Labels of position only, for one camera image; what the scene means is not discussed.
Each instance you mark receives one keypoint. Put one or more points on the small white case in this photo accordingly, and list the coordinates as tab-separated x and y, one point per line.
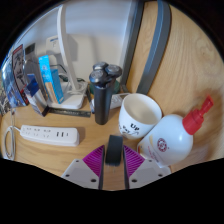
117	100

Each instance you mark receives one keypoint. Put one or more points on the white wall socket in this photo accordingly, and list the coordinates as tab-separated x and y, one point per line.
53	45

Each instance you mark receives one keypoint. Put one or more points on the blue robot model kit box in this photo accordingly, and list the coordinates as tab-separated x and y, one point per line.
15	80

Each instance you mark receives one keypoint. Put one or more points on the black electric shaver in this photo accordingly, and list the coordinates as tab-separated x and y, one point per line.
101	100

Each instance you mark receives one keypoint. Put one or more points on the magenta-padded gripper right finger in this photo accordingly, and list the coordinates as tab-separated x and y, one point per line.
141	166

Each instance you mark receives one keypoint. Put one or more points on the grey metal desk frame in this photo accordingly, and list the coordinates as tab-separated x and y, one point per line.
156	43

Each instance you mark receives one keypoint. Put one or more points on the white bottle with red pump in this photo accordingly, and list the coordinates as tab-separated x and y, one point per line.
170	138

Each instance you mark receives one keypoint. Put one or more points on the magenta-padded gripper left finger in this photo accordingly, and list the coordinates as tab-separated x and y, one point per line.
87	166

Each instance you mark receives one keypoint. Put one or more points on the black charger block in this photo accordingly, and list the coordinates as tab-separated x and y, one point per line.
114	150

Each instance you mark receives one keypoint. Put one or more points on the black ruler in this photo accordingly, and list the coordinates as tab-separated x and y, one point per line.
70	112

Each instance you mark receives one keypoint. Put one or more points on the white mug with black print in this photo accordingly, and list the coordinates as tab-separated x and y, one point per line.
140	116

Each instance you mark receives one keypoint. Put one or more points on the white power strip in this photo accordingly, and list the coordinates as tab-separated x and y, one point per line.
50	135

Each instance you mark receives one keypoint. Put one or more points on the white desk lamp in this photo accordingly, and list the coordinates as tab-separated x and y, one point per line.
66	50

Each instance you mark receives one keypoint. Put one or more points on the tall light blue carton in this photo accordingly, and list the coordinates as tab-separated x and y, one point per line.
51	80

